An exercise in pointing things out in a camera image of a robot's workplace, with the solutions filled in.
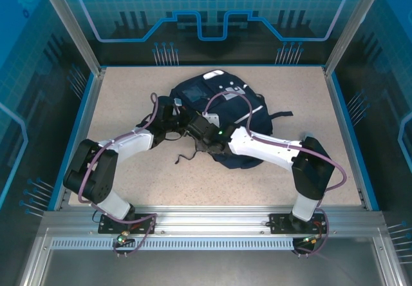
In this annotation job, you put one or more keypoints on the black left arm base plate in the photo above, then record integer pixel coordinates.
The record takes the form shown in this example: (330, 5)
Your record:
(145, 221)

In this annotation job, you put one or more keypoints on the aluminium mounting rail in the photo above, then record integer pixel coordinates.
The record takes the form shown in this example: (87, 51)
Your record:
(209, 221)

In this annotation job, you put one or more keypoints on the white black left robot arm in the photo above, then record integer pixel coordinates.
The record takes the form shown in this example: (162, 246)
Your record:
(132, 141)

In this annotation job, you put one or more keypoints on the aluminium frame post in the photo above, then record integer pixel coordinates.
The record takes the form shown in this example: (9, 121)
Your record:
(351, 25)
(71, 25)

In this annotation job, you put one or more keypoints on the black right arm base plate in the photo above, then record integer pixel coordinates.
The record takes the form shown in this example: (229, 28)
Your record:
(278, 223)

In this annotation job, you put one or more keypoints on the small connector with green light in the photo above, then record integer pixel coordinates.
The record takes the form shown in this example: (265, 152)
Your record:
(310, 240)
(121, 239)

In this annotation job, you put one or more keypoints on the aluminium side rail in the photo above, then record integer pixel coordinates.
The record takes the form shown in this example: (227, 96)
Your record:
(86, 121)
(340, 121)

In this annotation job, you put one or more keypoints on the navy blue student backpack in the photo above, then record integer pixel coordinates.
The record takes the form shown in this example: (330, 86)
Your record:
(264, 125)

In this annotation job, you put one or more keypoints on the blue graphic side panel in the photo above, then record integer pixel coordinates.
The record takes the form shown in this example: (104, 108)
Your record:
(386, 73)
(32, 73)

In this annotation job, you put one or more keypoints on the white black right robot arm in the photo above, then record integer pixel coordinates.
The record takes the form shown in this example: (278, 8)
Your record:
(264, 147)

